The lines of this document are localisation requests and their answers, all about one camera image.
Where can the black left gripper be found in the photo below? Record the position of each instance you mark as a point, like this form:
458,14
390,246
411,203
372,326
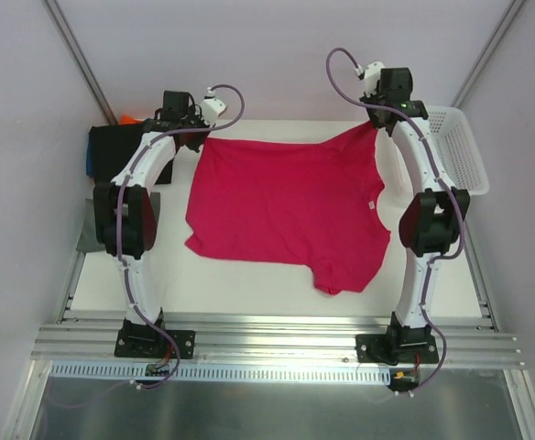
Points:
194,138

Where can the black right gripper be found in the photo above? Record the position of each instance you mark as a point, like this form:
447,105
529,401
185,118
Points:
378,119

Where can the pink t shirt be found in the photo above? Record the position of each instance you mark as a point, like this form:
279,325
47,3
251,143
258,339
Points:
313,205

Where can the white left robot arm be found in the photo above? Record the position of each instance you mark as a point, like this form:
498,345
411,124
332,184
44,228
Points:
125,222

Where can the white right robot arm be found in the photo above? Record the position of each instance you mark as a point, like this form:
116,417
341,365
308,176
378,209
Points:
431,230

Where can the white plastic basket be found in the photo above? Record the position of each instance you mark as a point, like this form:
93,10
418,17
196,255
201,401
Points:
453,148

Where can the orange folded t shirt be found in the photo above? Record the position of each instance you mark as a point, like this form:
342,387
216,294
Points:
129,120

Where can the black folded t shirt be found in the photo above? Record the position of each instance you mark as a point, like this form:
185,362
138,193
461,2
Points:
131,151

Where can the blue folded t shirt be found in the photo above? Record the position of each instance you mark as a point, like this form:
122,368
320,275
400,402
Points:
89,161

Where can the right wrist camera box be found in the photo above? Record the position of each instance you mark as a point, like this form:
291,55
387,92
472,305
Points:
395,85

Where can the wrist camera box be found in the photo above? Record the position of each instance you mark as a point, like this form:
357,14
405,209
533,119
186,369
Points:
395,85
175,105

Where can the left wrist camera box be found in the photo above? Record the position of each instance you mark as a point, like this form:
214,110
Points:
175,105

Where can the left aluminium corner post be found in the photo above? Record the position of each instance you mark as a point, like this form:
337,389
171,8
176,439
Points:
63,26

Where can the aluminium corner post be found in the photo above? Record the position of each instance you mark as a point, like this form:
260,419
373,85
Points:
487,53
63,26

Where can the right aluminium corner post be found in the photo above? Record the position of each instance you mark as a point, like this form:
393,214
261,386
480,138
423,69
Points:
487,53

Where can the aluminium mounting rail frame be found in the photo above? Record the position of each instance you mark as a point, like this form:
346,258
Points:
265,313

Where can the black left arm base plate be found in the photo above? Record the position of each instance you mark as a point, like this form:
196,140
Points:
157,344

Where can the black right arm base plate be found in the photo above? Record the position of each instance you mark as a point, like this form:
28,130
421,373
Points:
382,349

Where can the white slotted cable duct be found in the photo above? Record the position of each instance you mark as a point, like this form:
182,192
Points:
221,373

